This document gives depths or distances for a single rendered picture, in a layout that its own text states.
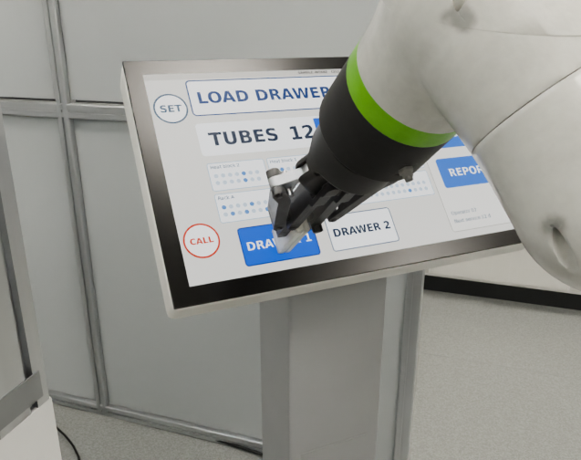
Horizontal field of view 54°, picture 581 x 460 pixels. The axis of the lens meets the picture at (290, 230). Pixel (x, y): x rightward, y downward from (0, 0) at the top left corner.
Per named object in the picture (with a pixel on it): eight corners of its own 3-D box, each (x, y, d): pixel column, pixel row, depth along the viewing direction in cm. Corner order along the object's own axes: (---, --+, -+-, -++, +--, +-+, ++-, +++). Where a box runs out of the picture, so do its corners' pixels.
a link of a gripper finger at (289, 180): (346, 171, 47) (287, 176, 45) (321, 197, 51) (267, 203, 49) (337, 145, 48) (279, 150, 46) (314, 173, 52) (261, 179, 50)
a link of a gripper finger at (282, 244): (304, 230, 59) (297, 231, 58) (284, 253, 65) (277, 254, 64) (296, 203, 59) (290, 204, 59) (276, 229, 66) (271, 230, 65)
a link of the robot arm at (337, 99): (374, 164, 36) (487, 152, 39) (323, 15, 39) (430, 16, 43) (337, 203, 41) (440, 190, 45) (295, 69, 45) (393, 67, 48)
